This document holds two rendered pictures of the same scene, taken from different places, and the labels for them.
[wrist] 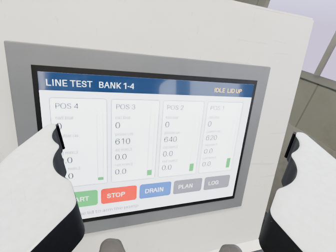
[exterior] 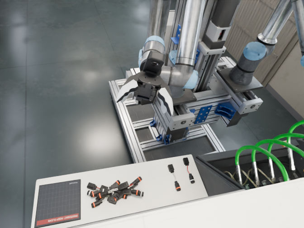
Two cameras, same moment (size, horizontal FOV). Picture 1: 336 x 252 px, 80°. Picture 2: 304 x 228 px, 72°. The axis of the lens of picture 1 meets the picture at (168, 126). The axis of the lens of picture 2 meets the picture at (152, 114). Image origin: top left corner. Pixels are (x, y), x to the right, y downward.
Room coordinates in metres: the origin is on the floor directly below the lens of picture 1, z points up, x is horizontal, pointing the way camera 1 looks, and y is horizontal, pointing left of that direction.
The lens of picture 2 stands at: (0.48, 0.02, 1.86)
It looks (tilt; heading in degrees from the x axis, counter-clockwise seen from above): 49 degrees down; 181
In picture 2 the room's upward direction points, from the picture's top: 10 degrees clockwise
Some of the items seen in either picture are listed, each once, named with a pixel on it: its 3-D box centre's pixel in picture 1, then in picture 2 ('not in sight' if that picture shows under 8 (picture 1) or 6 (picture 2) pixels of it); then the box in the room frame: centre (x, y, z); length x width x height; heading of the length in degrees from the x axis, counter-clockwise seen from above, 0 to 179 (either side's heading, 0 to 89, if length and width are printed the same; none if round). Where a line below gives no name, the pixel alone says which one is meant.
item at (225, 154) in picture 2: not in sight; (245, 157); (-0.19, 0.58, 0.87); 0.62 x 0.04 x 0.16; 112
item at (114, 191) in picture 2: not in sight; (115, 188); (0.17, -0.07, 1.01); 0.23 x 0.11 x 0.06; 112
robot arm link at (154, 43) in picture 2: not in sight; (153, 52); (-0.19, -0.02, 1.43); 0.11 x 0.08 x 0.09; 3
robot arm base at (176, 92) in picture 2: not in sight; (173, 82); (-0.46, 0.10, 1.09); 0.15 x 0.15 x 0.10
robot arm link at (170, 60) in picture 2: not in sight; (176, 65); (-0.46, 0.09, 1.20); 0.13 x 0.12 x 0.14; 93
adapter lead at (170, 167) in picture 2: not in sight; (174, 177); (0.06, 0.16, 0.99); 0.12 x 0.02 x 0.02; 24
